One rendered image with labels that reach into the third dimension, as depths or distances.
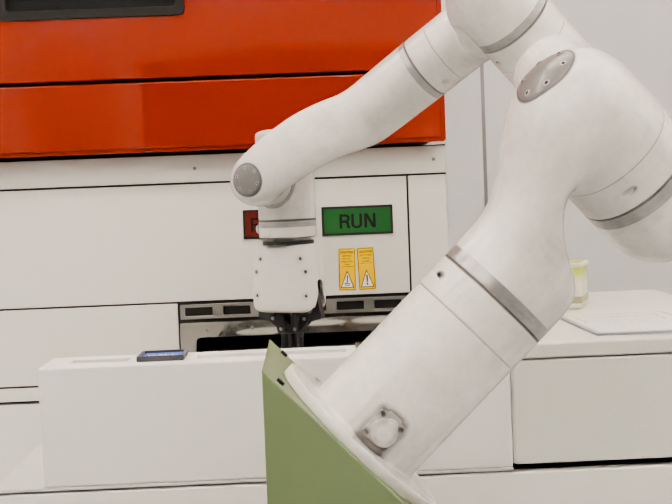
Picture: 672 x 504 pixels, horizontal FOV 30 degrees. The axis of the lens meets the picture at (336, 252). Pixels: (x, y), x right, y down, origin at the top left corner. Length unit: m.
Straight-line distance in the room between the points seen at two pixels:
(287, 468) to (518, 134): 0.36
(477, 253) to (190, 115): 0.97
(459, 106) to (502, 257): 2.47
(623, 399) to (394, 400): 0.45
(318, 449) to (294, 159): 0.68
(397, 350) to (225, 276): 0.97
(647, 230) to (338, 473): 0.36
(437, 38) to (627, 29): 2.05
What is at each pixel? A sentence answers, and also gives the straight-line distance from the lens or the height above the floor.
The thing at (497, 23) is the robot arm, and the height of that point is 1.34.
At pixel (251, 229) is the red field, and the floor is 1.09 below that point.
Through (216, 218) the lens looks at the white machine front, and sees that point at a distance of 2.08.
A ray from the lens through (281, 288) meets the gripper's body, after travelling 1.81.
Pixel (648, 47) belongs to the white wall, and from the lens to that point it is 3.72.
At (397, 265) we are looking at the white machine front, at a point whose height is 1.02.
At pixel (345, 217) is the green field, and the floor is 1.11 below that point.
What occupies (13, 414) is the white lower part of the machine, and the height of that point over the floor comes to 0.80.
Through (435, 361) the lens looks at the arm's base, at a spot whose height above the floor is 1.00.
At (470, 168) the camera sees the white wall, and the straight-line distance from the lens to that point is 3.60.
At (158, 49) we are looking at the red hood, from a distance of 2.05.
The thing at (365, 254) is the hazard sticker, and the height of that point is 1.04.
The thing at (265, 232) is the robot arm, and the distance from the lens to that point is 1.80.
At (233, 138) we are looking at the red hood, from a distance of 2.03.
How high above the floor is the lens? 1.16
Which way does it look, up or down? 3 degrees down
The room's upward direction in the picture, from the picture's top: 2 degrees counter-clockwise
